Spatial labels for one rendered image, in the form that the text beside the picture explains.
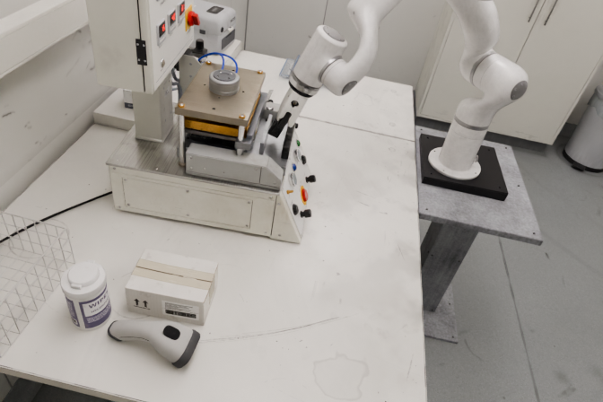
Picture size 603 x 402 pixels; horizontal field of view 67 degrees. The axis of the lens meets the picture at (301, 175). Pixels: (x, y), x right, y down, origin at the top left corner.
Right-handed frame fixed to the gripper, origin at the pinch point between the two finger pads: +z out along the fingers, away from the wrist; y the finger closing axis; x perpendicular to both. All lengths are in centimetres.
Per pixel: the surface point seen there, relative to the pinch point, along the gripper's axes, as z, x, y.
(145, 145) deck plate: 19.4, 29.7, -7.4
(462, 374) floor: 64, -119, -2
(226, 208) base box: 19.1, 2.9, -17.0
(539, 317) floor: 49, -161, 34
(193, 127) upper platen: 4.4, 20.1, -10.2
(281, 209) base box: 11.0, -9.9, -17.0
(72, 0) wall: 4, 66, 18
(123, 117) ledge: 39, 44, 23
